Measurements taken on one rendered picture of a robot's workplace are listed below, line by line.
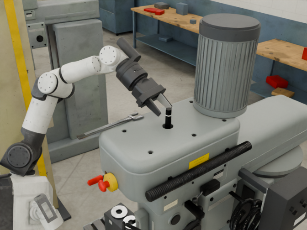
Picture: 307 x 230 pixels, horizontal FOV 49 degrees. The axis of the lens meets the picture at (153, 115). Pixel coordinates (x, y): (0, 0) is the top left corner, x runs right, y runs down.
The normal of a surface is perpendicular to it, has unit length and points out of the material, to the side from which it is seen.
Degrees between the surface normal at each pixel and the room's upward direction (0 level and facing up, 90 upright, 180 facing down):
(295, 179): 0
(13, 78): 90
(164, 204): 90
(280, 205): 90
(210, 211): 90
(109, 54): 63
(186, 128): 0
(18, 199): 58
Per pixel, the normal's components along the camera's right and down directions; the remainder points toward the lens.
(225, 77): -0.19, 0.49
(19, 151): 0.10, 0.05
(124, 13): 0.60, 0.41
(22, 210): 0.70, -0.20
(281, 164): 0.01, -0.86
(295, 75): -0.80, 0.29
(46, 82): -0.36, -0.11
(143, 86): 0.40, -0.58
